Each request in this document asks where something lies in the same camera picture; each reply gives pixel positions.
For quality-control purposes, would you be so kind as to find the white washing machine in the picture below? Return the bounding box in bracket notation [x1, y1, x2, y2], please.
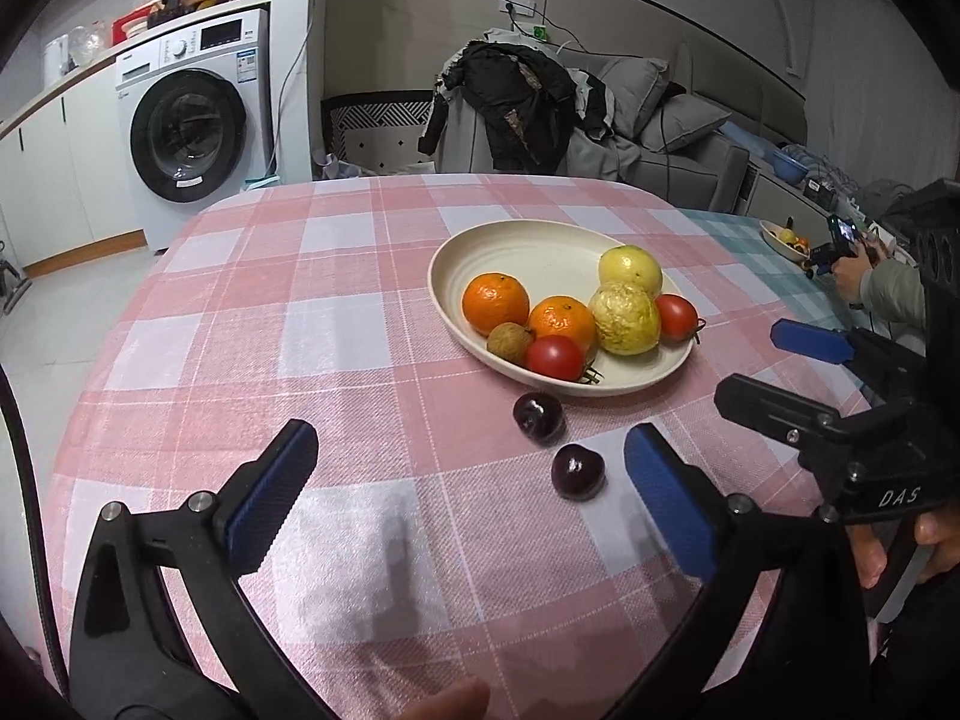
[114, 7, 275, 254]

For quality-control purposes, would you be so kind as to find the clear plastic bag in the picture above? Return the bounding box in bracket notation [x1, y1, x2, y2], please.
[67, 22, 106, 65]

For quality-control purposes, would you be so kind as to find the pink plaid tablecloth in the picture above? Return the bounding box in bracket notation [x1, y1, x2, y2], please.
[45, 172, 875, 720]

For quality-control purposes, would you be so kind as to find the person's right forearm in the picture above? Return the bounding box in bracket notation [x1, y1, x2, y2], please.
[870, 555, 960, 720]

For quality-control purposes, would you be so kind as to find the smooth green yellow guava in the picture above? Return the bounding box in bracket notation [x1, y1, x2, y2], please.
[598, 245, 664, 297]

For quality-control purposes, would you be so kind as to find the red tomato with green calyx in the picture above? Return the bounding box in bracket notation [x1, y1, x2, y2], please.
[525, 335, 605, 385]

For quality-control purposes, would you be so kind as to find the teal plaid tablecloth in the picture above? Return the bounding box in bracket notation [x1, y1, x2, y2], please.
[686, 208, 863, 331]

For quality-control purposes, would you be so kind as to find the person's left hand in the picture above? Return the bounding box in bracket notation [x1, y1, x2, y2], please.
[396, 679, 490, 720]

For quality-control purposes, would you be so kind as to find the dark red cherry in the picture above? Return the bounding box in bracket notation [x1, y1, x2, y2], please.
[512, 392, 565, 443]
[551, 444, 605, 500]

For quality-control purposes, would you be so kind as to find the oval red tomato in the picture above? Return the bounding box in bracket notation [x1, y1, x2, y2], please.
[655, 294, 706, 342]

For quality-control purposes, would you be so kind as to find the grey chair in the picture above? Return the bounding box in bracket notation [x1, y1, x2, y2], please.
[435, 94, 496, 173]

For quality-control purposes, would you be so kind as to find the black white patterned bin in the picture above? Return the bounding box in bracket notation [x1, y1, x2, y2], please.
[321, 90, 436, 173]

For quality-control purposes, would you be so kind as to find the white canister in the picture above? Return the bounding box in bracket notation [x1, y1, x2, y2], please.
[41, 36, 70, 87]

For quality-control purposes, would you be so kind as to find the grey sofa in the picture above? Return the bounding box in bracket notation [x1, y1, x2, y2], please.
[566, 52, 751, 211]

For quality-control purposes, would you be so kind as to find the black jacket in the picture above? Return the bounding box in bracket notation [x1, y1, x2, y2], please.
[418, 41, 601, 173]

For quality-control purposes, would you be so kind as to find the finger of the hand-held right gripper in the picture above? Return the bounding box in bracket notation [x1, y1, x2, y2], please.
[714, 373, 916, 451]
[771, 319, 927, 398]

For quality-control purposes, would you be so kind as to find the black cable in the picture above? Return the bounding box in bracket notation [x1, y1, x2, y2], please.
[0, 367, 68, 691]

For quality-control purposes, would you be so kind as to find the grey low cabinet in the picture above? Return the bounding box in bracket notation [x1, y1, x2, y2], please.
[712, 142, 826, 241]

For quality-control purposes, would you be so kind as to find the wrinkled yellow guava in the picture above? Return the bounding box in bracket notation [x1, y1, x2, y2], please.
[589, 281, 662, 356]

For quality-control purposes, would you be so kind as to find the grey square pillow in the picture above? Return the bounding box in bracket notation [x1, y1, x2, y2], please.
[600, 58, 668, 140]

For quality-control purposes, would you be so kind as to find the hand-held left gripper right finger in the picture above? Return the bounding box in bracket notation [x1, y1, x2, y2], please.
[600, 422, 875, 720]

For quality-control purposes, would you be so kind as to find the grey flat pillow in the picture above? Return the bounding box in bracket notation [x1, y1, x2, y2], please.
[637, 94, 732, 155]

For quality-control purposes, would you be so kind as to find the white kitchen cabinet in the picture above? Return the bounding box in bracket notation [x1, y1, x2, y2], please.
[0, 52, 151, 271]

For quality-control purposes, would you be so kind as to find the cream oval plate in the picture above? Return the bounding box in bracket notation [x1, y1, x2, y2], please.
[427, 220, 691, 396]

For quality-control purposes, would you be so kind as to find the small cream bowl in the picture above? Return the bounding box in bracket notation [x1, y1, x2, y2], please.
[759, 219, 812, 265]

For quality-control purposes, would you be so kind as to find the person's right hand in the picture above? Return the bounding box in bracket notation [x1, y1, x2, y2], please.
[846, 499, 960, 590]

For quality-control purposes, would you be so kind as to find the large orange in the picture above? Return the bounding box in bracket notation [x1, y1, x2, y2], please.
[529, 296, 599, 361]

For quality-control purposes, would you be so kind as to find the brown longan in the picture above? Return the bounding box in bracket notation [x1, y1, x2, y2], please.
[486, 321, 536, 361]

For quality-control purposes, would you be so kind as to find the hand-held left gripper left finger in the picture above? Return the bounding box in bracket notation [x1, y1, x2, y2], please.
[67, 418, 331, 720]

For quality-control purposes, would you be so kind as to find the small orange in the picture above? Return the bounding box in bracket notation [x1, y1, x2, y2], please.
[461, 272, 530, 337]

